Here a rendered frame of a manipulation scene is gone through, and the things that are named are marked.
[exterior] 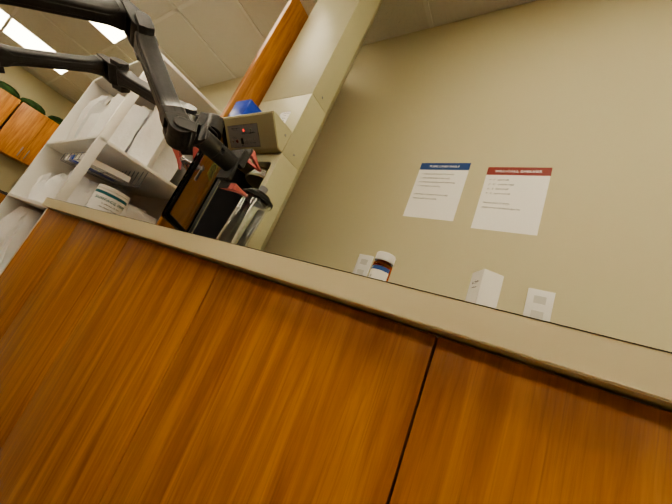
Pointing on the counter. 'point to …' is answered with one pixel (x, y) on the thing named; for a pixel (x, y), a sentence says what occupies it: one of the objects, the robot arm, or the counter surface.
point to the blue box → (244, 108)
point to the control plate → (244, 135)
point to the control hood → (275, 138)
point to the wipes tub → (107, 200)
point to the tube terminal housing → (279, 178)
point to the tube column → (324, 51)
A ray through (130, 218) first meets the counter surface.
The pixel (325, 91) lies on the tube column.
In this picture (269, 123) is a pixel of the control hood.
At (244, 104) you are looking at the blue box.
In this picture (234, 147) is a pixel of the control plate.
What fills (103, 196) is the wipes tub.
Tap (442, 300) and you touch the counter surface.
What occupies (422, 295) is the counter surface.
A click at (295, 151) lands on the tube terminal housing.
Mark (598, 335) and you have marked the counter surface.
